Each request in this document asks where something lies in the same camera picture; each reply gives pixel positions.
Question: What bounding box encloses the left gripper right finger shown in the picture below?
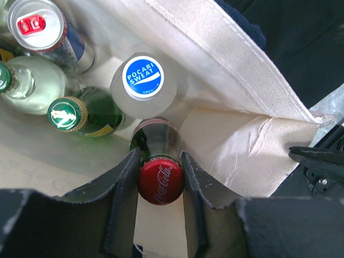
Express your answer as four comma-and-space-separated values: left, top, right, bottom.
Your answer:
181, 151, 245, 257

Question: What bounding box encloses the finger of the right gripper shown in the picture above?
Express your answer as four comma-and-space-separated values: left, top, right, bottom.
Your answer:
289, 119, 343, 196

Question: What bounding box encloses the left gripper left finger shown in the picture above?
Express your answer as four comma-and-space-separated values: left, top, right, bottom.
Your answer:
51, 148, 141, 257

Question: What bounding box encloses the coca-cola glass bottle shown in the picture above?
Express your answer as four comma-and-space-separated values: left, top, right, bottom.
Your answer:
129, 117, 184, 205

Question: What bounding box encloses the cream canvas tote bag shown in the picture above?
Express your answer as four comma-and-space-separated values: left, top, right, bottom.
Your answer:
1, 1, 326, 257

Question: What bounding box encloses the pocari sweat plastic bottle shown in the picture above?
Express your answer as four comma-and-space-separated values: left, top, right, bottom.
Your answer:
110, 52, 177, 119

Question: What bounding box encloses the green glass bottle gold cap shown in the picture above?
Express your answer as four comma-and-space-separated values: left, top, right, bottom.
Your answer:
47, 87, 126, 137

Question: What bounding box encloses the black cloth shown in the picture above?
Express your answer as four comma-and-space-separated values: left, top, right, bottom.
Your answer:
217, 1, 343, 108

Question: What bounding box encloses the clear glass bottle green cap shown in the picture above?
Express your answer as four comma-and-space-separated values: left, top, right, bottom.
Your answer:
1, 56, 68, 116

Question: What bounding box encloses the red bull can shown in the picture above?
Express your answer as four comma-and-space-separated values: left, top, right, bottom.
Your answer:
7, 1, 95, 73

